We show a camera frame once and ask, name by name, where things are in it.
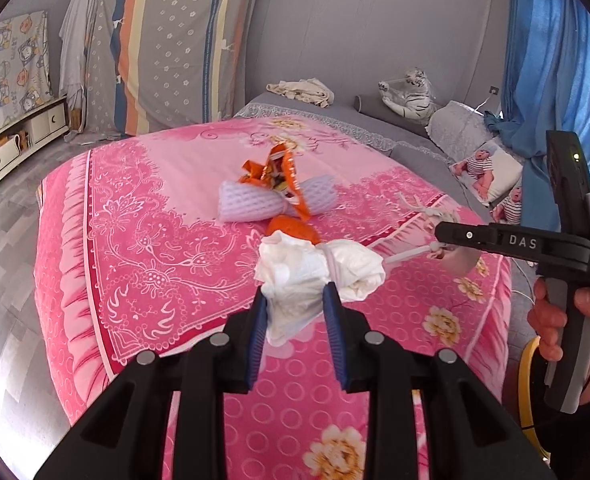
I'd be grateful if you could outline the baby print pillow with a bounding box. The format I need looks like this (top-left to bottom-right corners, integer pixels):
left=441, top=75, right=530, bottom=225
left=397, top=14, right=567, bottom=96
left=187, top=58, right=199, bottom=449
left=450, top=140, right=523, bottom=226

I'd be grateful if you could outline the white drawer cabinet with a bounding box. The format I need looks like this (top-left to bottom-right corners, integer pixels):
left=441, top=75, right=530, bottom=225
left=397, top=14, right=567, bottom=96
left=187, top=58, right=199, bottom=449
left=0, top=96, right=70, bottom=182

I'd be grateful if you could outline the cream crumpled cloth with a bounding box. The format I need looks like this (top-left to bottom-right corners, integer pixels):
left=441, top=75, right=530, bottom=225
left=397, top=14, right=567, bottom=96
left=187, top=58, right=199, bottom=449
left=266, top=78, right=335, bottom=108

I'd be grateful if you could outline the right hand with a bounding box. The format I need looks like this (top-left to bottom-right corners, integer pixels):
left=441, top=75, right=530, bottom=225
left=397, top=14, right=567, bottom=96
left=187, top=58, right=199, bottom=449
left=526, top=276, right=590, bottom=406

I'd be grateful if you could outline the white hanging cloth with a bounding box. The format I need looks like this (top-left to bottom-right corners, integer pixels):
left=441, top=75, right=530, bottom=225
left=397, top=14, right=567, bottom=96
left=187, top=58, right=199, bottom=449
left=58, top=0, right=105, bottom=111

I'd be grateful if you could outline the yellow rimmed trash bin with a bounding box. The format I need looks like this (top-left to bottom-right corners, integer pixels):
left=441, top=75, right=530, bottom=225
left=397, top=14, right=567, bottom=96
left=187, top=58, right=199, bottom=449
left=518, top=336, right=550, bottom=465

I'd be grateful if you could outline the white foam fruit net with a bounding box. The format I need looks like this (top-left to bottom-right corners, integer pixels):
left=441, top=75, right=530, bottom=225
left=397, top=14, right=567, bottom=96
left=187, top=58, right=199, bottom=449
left=217, top=176, right=337, bottom=222

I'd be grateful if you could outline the pink floral blanket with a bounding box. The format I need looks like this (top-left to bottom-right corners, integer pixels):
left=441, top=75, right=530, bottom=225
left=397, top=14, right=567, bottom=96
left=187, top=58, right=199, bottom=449
left=32, top=115, right=514, bottom=480

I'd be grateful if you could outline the orange peel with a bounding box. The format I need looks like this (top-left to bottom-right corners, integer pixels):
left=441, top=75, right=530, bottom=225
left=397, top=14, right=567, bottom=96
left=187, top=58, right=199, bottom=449
left=266, top=214, right=321, bottom=245

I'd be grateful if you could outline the orange snack wrapper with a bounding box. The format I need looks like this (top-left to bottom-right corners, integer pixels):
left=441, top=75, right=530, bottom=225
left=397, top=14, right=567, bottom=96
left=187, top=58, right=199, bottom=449
left=239, top=143, right=311, bottom=221

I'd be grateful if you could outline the grey pillow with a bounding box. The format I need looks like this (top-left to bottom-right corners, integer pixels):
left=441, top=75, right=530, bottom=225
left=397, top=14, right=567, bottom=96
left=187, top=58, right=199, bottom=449
left=426, top=101, right=493, bottom=162

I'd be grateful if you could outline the cartoon print sheet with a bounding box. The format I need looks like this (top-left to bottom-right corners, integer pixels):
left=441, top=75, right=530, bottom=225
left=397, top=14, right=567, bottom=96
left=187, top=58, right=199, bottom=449
left=0, top=11, right=53, bottom=130

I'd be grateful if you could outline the white tissue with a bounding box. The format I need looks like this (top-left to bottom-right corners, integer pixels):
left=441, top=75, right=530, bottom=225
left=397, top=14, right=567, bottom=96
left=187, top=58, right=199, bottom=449
left=255, top=231, right=386, bottom=347

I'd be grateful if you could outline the striped upright mattress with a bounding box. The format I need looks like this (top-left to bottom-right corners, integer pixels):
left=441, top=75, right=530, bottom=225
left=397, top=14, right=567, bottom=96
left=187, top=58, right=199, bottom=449
left=86, top=0, right=255, bottom=136

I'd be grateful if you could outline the blue curtain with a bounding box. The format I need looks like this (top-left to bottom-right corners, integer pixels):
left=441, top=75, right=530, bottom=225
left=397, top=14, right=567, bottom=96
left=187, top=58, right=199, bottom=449
left=485, top=0, right=590, bottom=231

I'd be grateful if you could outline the white tiger plush toy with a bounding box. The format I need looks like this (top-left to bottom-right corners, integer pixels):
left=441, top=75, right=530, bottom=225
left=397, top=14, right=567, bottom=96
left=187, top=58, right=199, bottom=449
left=377, top=67, right=439, bottom=126

